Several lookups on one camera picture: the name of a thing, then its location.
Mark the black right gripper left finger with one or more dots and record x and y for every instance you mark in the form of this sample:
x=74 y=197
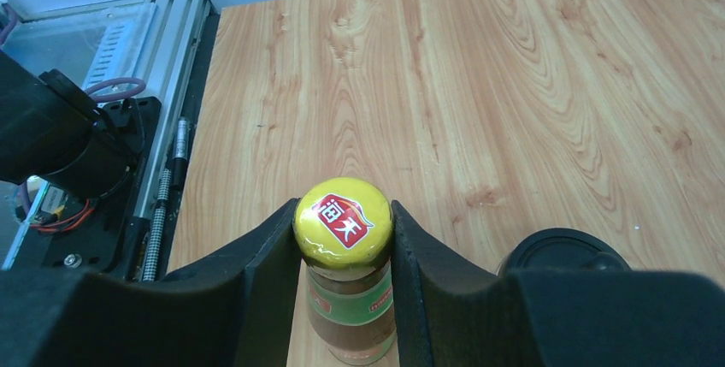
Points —
x=233 y=307

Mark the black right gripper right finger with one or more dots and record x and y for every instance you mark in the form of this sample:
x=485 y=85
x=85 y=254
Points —
x=592 y=311

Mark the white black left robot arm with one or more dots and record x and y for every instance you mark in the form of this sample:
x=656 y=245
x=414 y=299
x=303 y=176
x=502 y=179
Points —
x=52 y=129

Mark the black cap salt jar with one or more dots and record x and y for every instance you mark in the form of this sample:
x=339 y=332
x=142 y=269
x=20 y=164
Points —
x=562 y=248

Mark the aluminium front rail frame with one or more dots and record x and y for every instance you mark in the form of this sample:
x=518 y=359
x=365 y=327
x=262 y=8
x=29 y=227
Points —
x=69 y=41

